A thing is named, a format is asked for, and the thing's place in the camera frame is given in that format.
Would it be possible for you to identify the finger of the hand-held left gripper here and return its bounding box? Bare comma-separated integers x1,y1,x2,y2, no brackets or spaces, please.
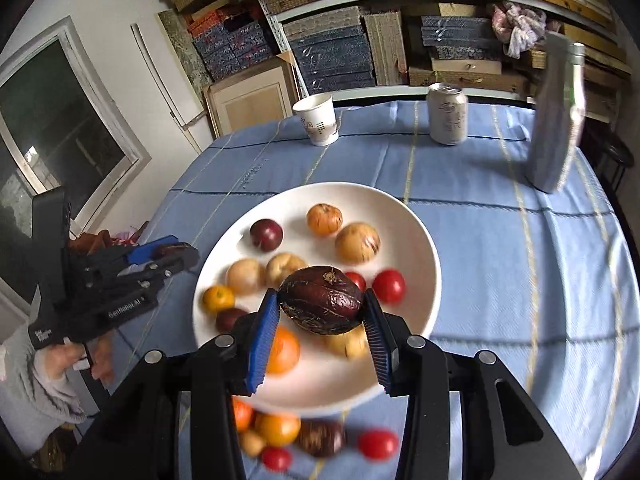
111,246,201,293
72,235,180,277

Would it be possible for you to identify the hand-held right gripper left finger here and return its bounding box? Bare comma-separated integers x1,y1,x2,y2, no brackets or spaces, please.
95,288,281,480

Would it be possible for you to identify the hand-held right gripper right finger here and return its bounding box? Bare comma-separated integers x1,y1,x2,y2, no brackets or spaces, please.
362,289,585,480

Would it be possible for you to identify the large orange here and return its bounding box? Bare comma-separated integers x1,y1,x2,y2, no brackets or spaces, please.
265,325,302,376

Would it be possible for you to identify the large tan fruit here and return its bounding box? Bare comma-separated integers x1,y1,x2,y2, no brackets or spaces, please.
322,325,371,360

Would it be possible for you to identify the dark red plum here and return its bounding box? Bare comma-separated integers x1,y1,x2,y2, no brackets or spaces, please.
215,307,250,335
249,218,284,253

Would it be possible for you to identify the tan round fruit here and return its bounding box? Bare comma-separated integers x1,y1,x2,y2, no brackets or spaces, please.
265,253,308,288
226,258,267,296

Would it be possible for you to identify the yellow orange citrus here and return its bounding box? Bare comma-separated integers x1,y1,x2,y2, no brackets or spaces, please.
255,411,302,448

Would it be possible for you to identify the small tan fruit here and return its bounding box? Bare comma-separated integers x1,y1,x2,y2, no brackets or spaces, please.
240,430,267,457

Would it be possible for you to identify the white oval plate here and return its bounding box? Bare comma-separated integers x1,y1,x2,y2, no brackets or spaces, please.
192,181,442,409

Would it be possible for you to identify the person's left forearm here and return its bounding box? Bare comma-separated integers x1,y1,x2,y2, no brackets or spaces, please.
0,327,91,428

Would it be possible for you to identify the person's left hand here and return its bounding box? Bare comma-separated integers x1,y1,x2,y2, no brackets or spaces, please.
35,335,115,386

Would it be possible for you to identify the red patterned cloth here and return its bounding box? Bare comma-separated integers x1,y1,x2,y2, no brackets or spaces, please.
107,227,146,248

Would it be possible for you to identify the brown crumpled item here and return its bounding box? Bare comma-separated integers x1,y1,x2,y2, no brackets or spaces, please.
67,230,113,256

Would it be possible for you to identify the tan speckled fruit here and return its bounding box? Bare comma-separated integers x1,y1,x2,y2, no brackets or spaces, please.
334,222,381,264

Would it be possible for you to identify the peach coloured round fruit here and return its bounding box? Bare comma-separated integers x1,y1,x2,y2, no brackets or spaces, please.
306,203,344,237

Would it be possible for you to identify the window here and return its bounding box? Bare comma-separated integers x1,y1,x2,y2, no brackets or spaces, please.
0,15,151,233

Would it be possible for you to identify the white leaning slat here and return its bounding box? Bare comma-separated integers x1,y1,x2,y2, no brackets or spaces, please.
131,22,203,156

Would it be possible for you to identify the white paper cup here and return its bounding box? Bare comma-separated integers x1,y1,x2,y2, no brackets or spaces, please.
292,93,341,147

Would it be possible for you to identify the green marbled board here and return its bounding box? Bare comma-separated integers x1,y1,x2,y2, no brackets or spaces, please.
157,10,215,96

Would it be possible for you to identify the silver drink can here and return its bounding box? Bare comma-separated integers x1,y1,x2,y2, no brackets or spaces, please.
426,82,469,146

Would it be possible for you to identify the stack of patterned boxes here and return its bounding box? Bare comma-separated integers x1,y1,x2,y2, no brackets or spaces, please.
155,0,631,121

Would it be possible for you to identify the silver ribbed bottle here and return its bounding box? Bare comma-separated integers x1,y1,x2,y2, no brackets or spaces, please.
522,30,587,193

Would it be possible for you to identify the black stool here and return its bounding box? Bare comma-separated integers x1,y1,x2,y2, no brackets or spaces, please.
582,120,636,196

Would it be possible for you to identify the white metal shelf rack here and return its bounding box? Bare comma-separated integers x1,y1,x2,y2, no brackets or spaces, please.
240,0,631,126

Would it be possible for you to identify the pink cloth bundle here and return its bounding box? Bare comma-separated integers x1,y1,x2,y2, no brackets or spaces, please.
491,2,548,59

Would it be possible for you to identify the wooden frame board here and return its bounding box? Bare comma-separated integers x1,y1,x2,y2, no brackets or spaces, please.
202,52,301,140

